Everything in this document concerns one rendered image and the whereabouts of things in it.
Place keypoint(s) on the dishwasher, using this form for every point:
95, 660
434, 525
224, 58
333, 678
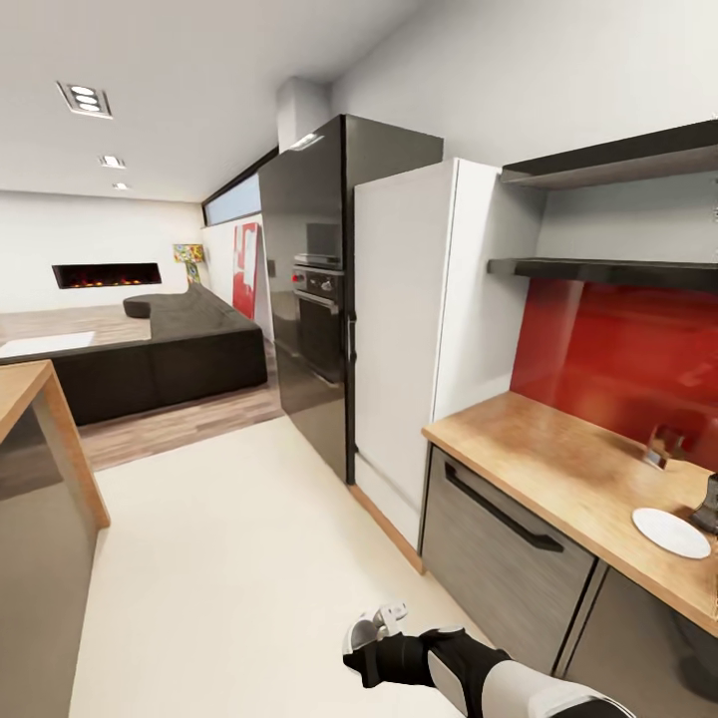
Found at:
516, 576

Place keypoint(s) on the coffee cup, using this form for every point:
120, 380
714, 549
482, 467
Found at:
361, 632

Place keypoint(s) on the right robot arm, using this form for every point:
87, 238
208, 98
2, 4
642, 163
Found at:
480, 681

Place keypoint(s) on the bottle of coffee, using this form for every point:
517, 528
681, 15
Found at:
706, 515

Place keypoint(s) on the cabinet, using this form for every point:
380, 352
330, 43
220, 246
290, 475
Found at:
631, 646
307, 214

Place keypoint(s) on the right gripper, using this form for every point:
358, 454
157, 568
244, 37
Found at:
380, 661

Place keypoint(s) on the fixed window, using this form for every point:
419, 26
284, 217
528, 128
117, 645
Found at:
239, 197

